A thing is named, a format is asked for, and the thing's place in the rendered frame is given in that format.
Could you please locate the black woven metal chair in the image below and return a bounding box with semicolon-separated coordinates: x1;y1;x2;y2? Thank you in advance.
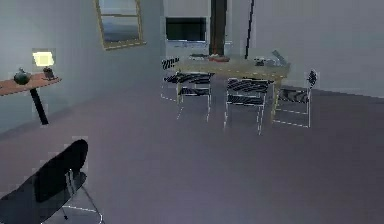
160;57;181;102
223;77;275;136
164;71;215;123
272;69;318;129

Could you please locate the red flat dish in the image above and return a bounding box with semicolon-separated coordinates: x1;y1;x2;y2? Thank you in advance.
208;54;231;63

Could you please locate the wooden dining table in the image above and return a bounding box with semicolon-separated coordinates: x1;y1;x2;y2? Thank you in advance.
175;56;291;119

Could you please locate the black television set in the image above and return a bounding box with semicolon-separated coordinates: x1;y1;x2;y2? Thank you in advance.
165;16;208;43

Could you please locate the grey open laptop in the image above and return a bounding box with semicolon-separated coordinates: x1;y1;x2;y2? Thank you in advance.
253;49;288;67

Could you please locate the thin black pole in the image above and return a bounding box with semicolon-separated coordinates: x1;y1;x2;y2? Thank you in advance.
244;0;255;60

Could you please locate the yellow shade table lamp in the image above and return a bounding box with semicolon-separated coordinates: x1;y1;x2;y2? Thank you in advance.
32;50;57;81

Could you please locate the black padded chair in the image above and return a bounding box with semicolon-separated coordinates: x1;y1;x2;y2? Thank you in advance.
0;139;104;224

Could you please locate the brown side table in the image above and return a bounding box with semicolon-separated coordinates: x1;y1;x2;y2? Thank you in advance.
0;72;63;126

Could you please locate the dark green round pot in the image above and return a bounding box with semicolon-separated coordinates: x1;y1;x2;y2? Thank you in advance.
13;67;32;86

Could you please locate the dark brown tall post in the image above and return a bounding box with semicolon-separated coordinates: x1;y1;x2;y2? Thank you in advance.
208;0;228;57

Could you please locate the gold framed wall picture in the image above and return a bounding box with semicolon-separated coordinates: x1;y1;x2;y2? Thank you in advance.
94;0;147;51

